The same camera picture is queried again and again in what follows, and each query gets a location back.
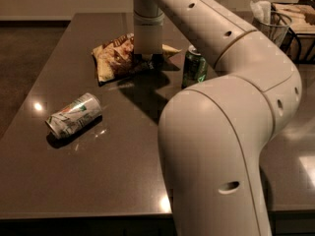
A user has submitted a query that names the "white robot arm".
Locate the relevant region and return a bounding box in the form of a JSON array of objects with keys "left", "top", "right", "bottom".
[{"left": 134, "top": 0, "right": 302, "bottom": 236}]

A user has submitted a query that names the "brown salt chip bag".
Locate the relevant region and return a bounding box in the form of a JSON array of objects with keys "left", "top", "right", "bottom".
[{"left": 92, "top": 33, "right": 180, "bottom": 85}]

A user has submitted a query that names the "white 7up can lying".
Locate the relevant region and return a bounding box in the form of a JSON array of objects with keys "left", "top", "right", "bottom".
[{"left": 45, "top": 92, "right": 101, "bottom": 140}]

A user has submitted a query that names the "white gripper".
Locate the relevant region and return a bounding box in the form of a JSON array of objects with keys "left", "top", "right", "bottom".
[{"left": 134, "top": 13, "right": 164, "bottom": 68}]

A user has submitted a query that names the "green upright soda can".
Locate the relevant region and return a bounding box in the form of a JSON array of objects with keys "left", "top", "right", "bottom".
[{"left": 181, "top": 45, "right": 208, "bottom": 89}]

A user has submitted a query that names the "metal mesh cup holder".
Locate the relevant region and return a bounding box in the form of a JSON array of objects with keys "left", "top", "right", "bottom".
[{"left": 253, "top": 11, "right": 292, "bottom": 47}]

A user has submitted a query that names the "black wire snack rack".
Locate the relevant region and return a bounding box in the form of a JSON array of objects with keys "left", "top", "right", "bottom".
[{"left": 272, "top": 3, "right": 315, "bottom": 64}]

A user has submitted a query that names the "white napkin in cup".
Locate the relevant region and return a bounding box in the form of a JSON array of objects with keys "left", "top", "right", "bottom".
[{"left": 250, "top": 1, "right": 271, "bottom": 24}]

